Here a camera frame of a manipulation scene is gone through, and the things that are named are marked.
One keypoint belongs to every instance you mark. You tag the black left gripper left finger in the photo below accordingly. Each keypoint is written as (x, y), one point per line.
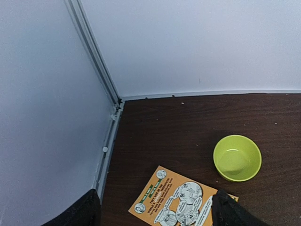
(86, 211)

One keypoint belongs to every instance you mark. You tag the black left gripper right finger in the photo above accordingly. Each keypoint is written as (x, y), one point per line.
(227, 212)

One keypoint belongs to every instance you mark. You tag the orange comic paperback book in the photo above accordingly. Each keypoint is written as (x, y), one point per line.
(170, 199)

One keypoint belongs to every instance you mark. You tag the lime green plastic bowl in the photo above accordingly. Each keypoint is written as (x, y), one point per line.
(237, 158)

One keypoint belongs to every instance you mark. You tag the left corner aluminium post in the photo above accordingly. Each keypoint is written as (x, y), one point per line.
(115, 104)

